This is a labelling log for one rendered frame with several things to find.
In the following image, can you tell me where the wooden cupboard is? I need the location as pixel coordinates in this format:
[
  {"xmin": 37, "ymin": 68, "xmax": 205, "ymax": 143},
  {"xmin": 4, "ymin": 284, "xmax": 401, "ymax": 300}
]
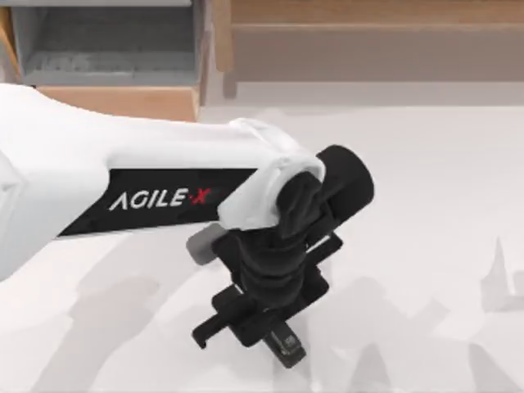
[{"xmin": 0, "ymin": 0, "xmax": 524, "ymax": 100}]

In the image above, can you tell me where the pale wooden drawer front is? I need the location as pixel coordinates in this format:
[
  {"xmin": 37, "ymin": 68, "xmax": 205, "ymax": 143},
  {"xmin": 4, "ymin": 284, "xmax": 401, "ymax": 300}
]
[{"xmin": 34, "ymin": 84, "xmax": 202, "ymax": 124}]

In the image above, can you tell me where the grey pierced drawer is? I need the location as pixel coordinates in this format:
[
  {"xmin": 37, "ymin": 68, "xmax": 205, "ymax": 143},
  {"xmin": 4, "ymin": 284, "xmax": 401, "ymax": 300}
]
[{"xmin": 7, "ymin": 0, "xmax": 215, "ymax": 124}]

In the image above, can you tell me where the pale grey rounded box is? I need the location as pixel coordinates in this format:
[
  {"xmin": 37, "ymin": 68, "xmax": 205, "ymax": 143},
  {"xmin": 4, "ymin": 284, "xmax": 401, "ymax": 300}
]
[{"xmin": 185, "ymin": 224, "xmax": 225, "ymax": 266}]

